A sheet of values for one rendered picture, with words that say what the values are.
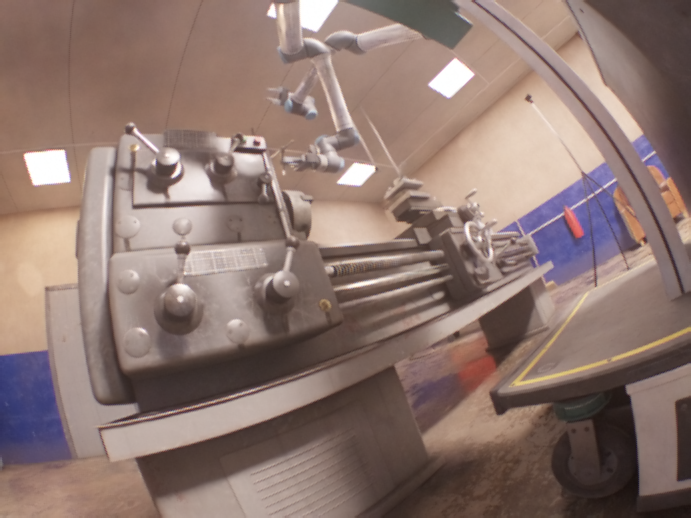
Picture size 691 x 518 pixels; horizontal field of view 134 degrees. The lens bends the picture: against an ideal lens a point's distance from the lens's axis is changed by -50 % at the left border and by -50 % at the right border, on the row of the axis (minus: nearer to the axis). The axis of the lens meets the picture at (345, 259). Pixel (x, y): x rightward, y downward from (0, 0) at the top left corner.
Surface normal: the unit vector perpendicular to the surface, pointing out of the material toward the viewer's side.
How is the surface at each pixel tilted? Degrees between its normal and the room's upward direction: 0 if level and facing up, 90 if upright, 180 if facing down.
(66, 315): 90
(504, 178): 90
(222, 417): 90
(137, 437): 90
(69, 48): 180
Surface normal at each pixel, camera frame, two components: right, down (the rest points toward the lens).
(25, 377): 0.54, -0.43
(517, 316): -0.76, 0.09
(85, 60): 0.34, 0.90
